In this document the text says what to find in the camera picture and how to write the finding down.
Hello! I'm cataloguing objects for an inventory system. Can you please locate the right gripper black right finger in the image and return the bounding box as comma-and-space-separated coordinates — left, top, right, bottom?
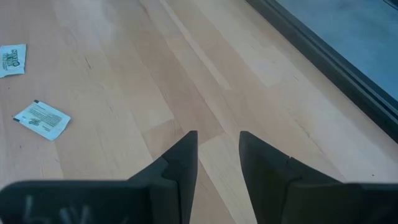
239, 130, 398, 224

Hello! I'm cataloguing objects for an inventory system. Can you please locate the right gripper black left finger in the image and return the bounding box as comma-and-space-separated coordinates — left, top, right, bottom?
0, 130, 199, 224

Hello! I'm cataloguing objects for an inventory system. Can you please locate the pale green stevia packet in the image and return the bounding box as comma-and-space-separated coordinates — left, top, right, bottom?
12, 99, 72, 142
0, 43, 27, 79

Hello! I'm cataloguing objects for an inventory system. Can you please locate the black table frame rail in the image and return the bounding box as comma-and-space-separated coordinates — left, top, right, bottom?
244, 0, 398, 144

